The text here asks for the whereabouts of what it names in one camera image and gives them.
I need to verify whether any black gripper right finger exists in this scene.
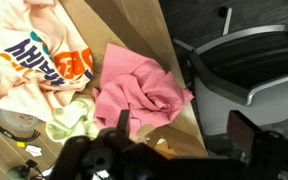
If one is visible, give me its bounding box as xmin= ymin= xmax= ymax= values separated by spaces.
xmin=227 ymin=111 xmax=288 ymax=180

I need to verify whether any light green cloth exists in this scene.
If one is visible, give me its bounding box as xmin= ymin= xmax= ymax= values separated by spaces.
xmin=45 ymin=96 xmax=101 ymax=145

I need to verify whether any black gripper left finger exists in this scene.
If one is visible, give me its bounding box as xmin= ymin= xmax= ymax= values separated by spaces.
xmin=50 ymin=109 xmax=138 ymax=180

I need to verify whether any small open cardboard box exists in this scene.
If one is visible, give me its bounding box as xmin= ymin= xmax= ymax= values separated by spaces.
xmin=130 ymin=124 xmax=187 ymax=160

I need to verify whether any peach printed t-shirt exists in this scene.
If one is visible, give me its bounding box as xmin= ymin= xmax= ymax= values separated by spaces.
xmin=0 ymin=0 xmax=95 ymax=123

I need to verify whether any clear round plastic lid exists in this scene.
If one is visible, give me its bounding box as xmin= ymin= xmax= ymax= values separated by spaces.
xmin=0 ymin=108 xmax=39 ymax=132

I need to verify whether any grey mesh-back office chair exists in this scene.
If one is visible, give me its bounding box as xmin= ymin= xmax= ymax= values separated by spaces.
xmin=172 ymin=5 xmax=288 ymax=141

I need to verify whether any small white paper scrap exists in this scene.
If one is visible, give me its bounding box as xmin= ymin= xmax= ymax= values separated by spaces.
xmin=25 ymin=144 xmax=43 ymax=158

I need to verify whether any pink cloth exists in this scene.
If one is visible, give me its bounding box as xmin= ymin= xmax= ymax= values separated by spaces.
xmin=92 ymin=42 xmax=196 ymax=136

